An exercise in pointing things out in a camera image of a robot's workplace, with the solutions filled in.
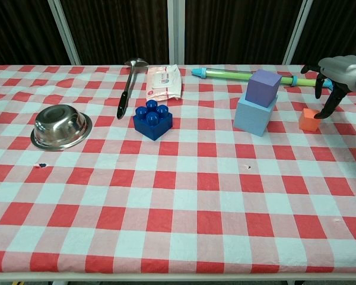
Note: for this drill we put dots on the green blue water squirt toy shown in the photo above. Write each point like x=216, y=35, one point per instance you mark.
x=225, y=73

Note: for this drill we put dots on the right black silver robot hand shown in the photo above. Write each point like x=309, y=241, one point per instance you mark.
x=344, y=71

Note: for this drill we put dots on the dark blue building block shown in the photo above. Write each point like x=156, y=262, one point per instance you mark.
x=152, y=124

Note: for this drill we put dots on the red white checkered tablecloth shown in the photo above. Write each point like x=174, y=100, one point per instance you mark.
x=166, y=202

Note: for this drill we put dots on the purple foam cube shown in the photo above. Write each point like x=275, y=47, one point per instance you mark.
x=261, y=90

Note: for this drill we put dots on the pink white wet wipes pack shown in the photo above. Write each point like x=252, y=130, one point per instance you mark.
x=164, y=83

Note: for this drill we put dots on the small orange foam cube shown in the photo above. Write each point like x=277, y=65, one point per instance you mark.
x=308, y=121

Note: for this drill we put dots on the large light blue foam cube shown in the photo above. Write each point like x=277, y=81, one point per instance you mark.
x=250, y=118

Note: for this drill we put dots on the stainless steel bowl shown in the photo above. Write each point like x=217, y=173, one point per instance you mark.
x=59, y=124

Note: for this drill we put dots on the white metal frame post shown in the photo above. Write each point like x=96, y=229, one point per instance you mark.
x=176, y=29
x=298, y=29
x=63, y=32

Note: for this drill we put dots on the white table frame edge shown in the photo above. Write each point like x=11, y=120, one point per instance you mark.
x=166, y=279

